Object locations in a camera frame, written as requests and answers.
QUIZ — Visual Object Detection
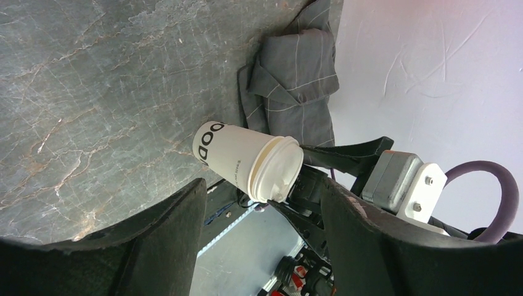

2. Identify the dark grey checked cloth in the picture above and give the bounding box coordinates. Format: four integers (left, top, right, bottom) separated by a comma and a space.
237, 1, 339, 147

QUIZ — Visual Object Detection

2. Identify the lidded white coffee cup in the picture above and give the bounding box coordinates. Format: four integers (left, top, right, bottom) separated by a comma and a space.
192, 121, 304, 203

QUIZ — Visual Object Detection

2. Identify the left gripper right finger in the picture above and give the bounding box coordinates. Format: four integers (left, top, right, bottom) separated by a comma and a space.
321, 179, 522, 295

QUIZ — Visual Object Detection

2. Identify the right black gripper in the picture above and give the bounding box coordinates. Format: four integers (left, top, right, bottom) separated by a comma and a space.
268, 136, 394, 261

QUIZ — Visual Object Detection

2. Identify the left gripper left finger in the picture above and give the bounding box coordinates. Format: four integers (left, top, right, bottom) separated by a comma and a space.
1, 178, 207, 295

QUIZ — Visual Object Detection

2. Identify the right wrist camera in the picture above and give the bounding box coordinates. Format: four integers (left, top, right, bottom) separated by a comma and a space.
361, 150, 447, 227

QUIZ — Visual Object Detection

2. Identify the white cable duct strip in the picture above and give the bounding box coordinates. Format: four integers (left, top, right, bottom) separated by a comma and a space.
197, 204, 262, 259

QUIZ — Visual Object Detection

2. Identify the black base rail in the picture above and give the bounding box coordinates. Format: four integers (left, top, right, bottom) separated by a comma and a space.
197, 179, 255, 257

